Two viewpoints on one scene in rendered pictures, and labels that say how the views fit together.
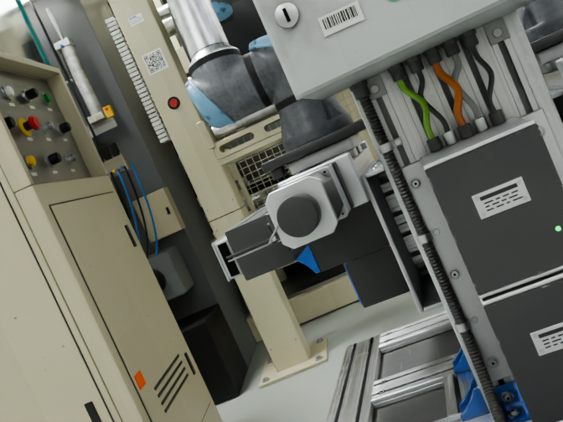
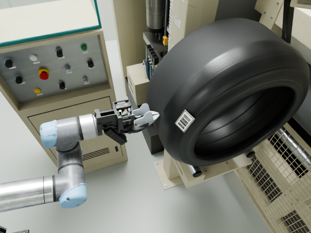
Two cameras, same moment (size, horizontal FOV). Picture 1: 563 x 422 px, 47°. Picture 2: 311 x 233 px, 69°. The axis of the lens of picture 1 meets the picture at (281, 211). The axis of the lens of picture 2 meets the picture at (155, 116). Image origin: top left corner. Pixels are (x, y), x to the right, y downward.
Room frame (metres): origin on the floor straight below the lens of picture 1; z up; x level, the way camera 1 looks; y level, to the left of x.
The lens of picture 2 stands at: (1.88, -0.54, 1.84)
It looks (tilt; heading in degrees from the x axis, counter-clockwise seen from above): 51 degrees down; 64
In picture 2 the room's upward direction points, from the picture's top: straight up
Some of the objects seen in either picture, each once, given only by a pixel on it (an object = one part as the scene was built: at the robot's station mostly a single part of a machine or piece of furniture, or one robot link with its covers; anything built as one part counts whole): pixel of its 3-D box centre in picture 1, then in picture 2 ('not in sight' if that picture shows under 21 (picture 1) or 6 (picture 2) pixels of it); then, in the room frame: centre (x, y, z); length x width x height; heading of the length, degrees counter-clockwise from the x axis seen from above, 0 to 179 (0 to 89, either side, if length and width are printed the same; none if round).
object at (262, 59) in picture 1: (284, 65); not in sight; (1.34, -0.13, 0.88); 0.13 x 0.12 x 0.14; 82
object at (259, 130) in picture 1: (263, 131); (179, 149); (2.26, -0.05, 0.84); 0.36 x 0.09 x 0.06; 84
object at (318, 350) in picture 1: (293, 360); (172, 170); (2.40, 0.19, 0.01); 0.27 x 0.27 x 0.02; 84
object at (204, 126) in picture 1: (215, 135); not in sight; (2.42, 0.11, 0.90); 0.40 x 0.03 x 0.10; 174
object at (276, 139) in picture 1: (271, 141); (202, 145); (2.40, -0.07, 0.80); 0.37 x 0.36 x 0.02; 174
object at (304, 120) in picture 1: (310, 116); not in sight; (1.34, -0.13, 0.77); 0.15 x 0.15 x 0.10
